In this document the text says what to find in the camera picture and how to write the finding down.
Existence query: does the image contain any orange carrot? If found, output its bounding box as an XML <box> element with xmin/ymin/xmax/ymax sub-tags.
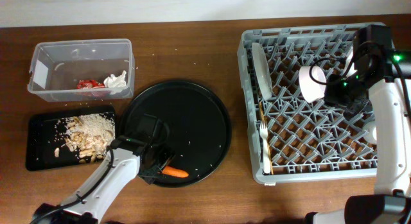
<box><xmin>162</xmin><ymin>166</ymin><xmax>189</xmax><ymax>178</ymax></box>

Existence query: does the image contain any pink bowl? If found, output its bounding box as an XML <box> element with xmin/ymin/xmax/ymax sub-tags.
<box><xmin>299</xmin><ymin>66</ymin><xmax>326</xmax><ymax>103</ymax></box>

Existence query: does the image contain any white tissue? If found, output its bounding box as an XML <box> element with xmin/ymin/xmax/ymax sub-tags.
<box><xmin>103</xmin><ymin>71</ymin><xmax>127</xmax><ymax>88</ymax></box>

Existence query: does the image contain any grey plate with food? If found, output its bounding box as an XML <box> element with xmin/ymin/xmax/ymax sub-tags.
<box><xmin>251</xmin><ymin>42</ymin><xmax>272</xmax><ymax>101</ymax></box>

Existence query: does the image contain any wooden chopstick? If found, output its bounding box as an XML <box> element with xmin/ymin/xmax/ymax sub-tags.
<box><xmin>259</xmin><ymin>102</ymin><xmax>273</xmax><ymax>175</ymax></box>

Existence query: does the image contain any red snack wrapper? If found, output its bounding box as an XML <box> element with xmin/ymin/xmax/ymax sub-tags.
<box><xmin>76</xmin><ymin>80</ymin><xmax>105</xmax><ymax>90</ymax></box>

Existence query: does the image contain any white plastic fork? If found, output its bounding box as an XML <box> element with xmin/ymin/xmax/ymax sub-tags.
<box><xmin>259</xmin><ymin>121</ymin><xmax>272</xmax><ymax>174</ymax></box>

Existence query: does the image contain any cream cup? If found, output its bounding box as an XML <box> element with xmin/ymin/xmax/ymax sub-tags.
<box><xmin>363</xmin><ymin>121</ymin><xmax>377</xmax><ymax>145</ymax></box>

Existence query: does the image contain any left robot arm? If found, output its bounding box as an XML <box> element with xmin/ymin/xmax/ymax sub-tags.
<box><xmin>31</xmin><ymin>135</ymin><xmax>175</xmax><ymax>223</ymax></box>

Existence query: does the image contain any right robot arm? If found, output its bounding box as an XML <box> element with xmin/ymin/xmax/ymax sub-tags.
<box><xmin>299</xmin><ymin>24</ymin><xmax>410</xmax><ymax>223</ymax></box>

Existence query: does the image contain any grey dishwasher rack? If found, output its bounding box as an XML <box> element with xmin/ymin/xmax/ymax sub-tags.
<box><xmin>237</xmin><ymin>23</ymin><xmax>377</xmax><ymax>185</ymax></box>

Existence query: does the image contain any round black tray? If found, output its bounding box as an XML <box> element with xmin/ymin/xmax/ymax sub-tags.
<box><xmin>118</xmin><ymin>80</ymin><xmax>232</xmax><ymax>188</ymax></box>

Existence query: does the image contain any rice and peanut shell pile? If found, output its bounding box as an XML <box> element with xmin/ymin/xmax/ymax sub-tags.
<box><xmin>64</xmin><ymin>114</ymin><xmax>116</xmax><ymax>164</ymax></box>

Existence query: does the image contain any single peanut shell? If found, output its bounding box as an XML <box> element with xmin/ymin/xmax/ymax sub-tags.
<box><xmin>54</xmin><ymin>148</ymin><xmax>60</xmax><ymax>158</ymax></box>

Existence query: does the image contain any black rectangular tray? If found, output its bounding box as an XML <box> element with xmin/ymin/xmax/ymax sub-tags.
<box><xmin>25</xmin><ymin>105</ymin><xmax>116</xmax><ymax>171</ymax></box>

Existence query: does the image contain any clear plastic bin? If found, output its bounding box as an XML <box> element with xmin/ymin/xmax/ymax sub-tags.
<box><xmin>27</xmin><ymin>39</ymin><xmax>135</xmax><ymax>102</ymax></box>

